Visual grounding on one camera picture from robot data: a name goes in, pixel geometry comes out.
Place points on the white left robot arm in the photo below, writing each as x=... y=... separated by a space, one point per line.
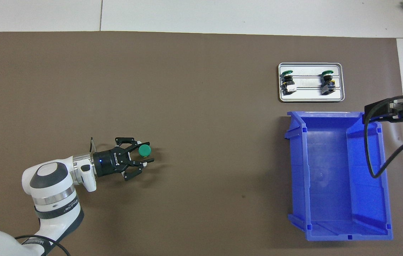
x=52 y=192

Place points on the green push button switch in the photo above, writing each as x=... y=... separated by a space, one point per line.
x=288 y=85
x=328 y=85
x=144 y=150

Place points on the brown table mat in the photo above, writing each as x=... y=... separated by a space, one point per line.
x=205 y=71

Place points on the grey metal tray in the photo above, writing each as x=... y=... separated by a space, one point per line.
x=308 y=85

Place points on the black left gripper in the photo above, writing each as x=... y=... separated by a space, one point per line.
x=108 y=163

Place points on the blue plastic storage bin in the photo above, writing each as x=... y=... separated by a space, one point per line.
x=329 y=199

